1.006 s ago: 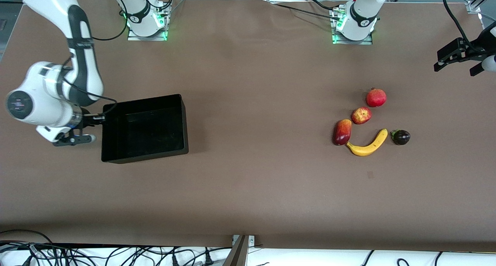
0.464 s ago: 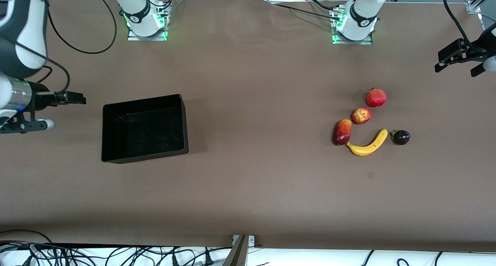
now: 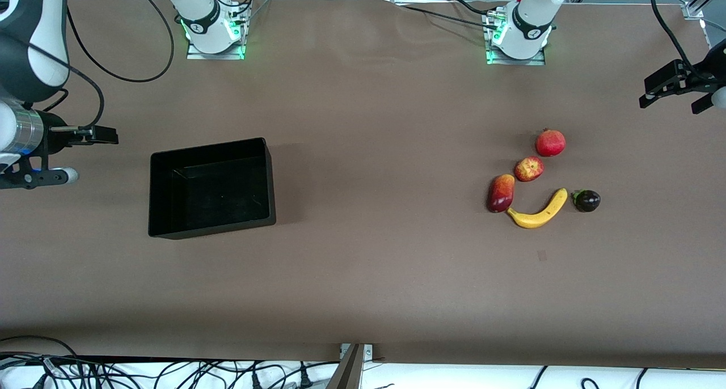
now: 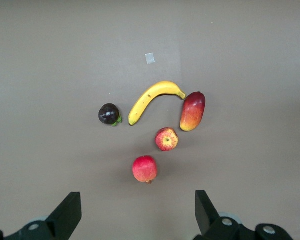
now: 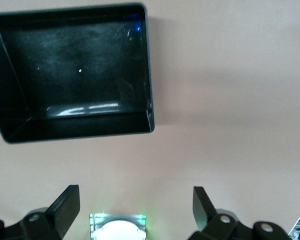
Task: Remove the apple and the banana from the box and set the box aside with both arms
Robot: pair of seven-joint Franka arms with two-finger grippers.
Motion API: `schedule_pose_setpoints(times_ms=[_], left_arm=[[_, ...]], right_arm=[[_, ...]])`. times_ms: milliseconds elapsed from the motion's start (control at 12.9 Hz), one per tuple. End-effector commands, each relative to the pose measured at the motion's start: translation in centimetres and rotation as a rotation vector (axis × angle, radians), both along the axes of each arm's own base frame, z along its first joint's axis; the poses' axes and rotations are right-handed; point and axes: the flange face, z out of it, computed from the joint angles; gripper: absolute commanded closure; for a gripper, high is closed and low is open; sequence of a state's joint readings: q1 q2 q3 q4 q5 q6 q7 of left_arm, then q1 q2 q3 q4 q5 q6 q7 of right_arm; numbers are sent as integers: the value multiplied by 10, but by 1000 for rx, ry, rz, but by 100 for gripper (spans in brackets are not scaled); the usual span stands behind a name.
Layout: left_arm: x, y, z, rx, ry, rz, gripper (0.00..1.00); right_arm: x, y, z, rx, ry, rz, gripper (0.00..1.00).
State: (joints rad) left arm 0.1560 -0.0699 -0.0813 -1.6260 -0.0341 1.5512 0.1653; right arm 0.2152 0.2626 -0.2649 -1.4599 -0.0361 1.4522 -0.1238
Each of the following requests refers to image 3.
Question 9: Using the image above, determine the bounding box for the red yellow mango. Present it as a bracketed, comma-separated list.
[486, 174, 516, 213]

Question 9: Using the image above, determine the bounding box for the brown table cover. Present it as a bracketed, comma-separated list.
[0, 0, 726, 370]

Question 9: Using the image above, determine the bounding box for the yellow banana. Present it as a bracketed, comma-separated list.
[506, 188, 568, 229]

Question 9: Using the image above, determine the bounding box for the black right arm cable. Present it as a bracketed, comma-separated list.
[11, 0, 175, 133]

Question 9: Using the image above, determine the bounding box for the red yellow apple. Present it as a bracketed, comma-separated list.
[514, 156, 545, 183]

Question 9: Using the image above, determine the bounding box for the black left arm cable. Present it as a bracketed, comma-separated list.
[649, 0, 718, 84]

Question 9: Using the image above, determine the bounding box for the red pomegranate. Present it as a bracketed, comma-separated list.
[535, 128, 567, 158]

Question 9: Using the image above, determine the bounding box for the dark purple eggplant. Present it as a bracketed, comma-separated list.
[572, 189, 601, 213]

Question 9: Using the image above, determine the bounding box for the black cable lying on table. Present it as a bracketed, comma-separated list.
[397, 3, 501, 31]

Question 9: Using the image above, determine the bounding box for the tangled black cable bundle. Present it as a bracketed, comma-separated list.
[0, 335, 341, 389]

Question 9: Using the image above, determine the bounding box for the dark metal profile beam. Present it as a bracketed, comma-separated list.
[326, 344, 366, 389]

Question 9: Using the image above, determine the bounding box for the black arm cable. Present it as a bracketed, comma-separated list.
[649, 0, 718, 84]
[11, 0, 175, 133]

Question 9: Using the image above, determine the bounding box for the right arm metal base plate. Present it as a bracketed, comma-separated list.
[186, 15, 246, 60]

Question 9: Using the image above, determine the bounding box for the black rectangular plastic box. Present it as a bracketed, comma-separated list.
[148, 137, 277, 240]

